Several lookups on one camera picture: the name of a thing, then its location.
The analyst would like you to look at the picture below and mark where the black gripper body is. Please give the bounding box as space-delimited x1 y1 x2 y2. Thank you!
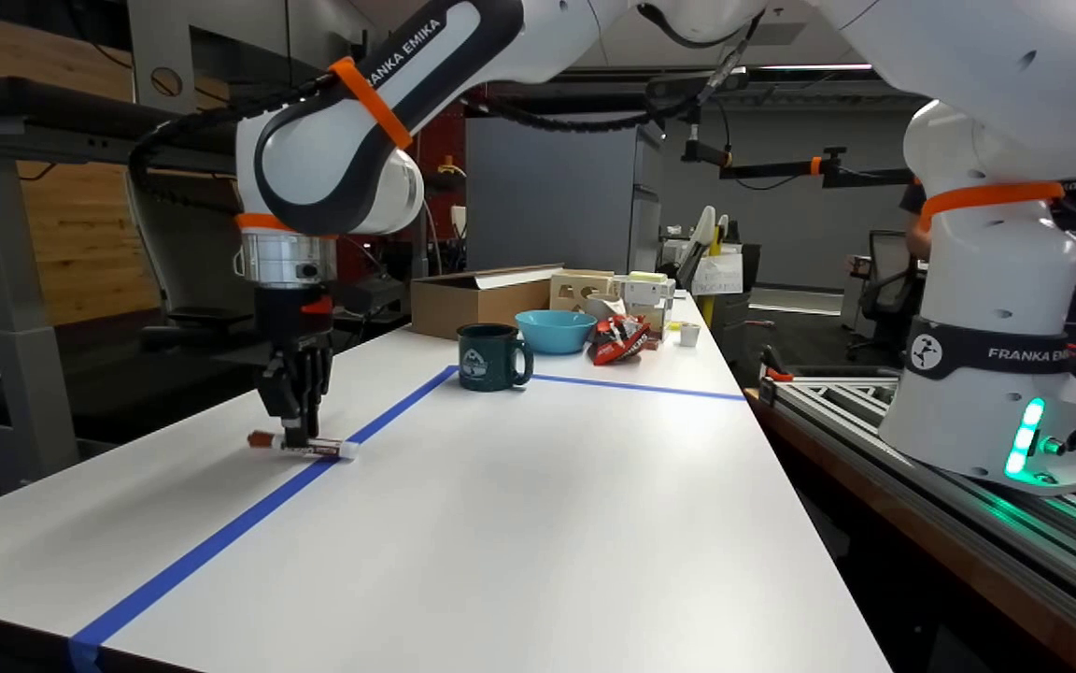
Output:
253 285 331 389

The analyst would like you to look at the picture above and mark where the white marker with red cap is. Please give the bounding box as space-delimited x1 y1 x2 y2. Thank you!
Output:
245 431 352 465

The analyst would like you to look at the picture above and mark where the dark green mug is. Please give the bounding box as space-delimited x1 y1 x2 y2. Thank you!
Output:
461 325 533 393

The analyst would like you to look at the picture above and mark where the white cup on table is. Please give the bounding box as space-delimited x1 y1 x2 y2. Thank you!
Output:
620 272 675 330

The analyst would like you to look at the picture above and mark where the cardboard box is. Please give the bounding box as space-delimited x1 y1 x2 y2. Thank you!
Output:
411 266 553 335

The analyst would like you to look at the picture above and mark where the light blue bowl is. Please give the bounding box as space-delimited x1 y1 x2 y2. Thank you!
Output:
517 309 593 355

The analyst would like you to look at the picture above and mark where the red black crumpled bag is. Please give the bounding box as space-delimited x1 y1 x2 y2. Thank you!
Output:
587 314 656 365

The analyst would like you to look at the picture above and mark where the small white container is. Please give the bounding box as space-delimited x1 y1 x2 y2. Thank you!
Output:
675 323 704 349

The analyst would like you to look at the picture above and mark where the grey metal shelf frame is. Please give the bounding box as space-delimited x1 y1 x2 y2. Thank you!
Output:
0 77 252 480

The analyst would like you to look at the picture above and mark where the aluminium rail frame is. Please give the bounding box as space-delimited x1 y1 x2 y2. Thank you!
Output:
755 370 1076 673

